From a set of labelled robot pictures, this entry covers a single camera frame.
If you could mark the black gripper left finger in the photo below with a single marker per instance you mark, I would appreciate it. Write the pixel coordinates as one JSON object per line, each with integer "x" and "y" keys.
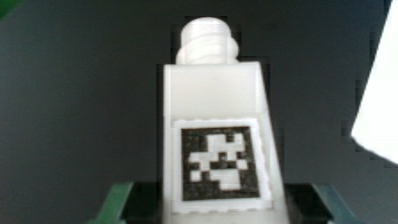
{"x": 131, "y": 205}

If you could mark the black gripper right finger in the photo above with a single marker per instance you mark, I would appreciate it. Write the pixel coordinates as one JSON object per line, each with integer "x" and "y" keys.
{"x": 316, "y": 206}

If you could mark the white table leg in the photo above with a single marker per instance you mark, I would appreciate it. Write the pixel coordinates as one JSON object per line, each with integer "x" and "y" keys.
{"x": 222, "y": 185}

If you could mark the white block at left edge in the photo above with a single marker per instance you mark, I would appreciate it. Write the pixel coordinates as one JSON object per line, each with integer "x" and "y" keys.
{"x": 375, "y": 126}

